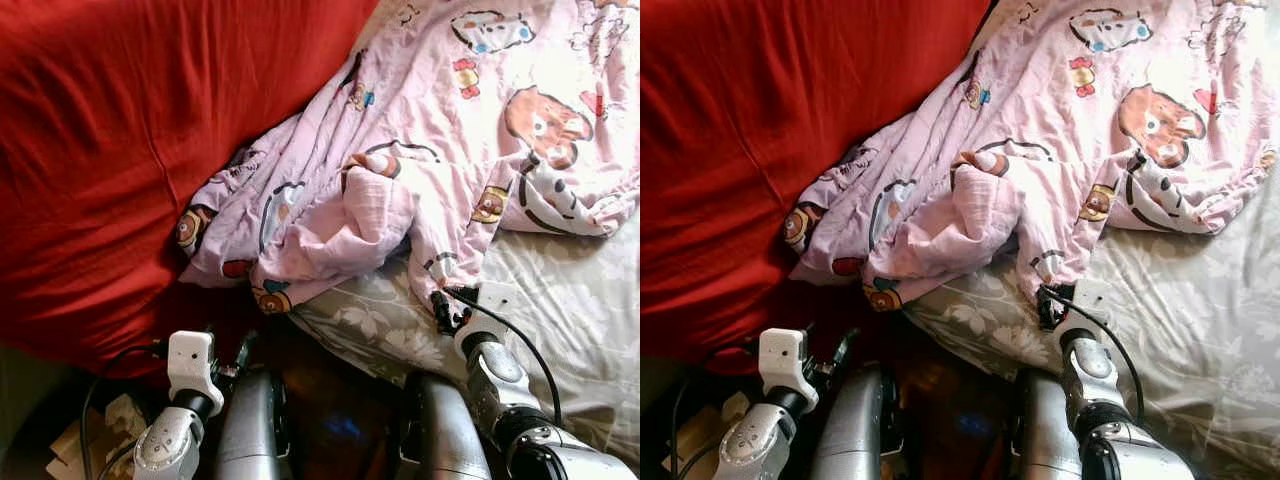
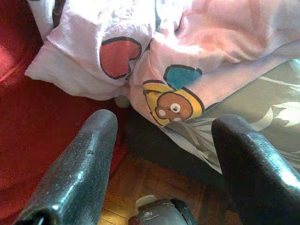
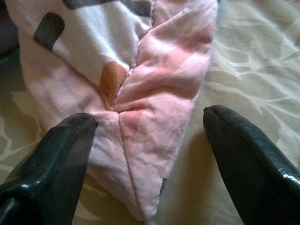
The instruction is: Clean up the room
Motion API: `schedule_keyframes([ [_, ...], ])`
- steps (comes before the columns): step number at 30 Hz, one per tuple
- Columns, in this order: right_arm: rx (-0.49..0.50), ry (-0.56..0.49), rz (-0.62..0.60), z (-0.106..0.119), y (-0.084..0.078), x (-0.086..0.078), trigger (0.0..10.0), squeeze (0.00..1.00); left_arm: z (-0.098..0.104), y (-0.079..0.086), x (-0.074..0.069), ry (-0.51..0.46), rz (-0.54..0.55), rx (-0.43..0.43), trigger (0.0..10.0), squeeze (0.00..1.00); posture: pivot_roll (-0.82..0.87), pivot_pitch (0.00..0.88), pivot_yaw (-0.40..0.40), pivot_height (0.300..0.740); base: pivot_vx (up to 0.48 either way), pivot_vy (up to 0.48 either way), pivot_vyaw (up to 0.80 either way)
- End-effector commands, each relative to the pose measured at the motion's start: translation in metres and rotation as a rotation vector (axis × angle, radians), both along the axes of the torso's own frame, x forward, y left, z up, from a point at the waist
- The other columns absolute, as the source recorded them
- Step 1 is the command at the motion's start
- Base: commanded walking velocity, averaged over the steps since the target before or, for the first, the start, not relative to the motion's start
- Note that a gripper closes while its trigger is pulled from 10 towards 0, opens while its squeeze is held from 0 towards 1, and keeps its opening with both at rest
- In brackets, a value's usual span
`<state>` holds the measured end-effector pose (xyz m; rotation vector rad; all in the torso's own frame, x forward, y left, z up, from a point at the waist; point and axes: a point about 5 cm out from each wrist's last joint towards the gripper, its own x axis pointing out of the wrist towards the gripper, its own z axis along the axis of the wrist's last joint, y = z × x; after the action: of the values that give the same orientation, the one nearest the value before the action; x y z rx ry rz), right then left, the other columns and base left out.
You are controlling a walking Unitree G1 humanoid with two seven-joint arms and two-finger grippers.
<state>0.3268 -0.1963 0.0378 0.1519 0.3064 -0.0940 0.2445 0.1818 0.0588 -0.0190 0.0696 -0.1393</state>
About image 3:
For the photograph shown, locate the beige floral bedspread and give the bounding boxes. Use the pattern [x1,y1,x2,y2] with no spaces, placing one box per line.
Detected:
[0,0,300,225]

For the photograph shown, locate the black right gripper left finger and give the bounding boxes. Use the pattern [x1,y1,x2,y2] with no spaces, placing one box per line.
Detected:
[0,112,98,225]

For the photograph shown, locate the pink cartoon print blanket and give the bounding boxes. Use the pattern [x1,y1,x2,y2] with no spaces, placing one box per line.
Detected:
[17,0,220,222]

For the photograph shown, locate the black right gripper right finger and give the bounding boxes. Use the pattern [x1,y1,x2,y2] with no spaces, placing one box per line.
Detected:
[202,105,300,225]

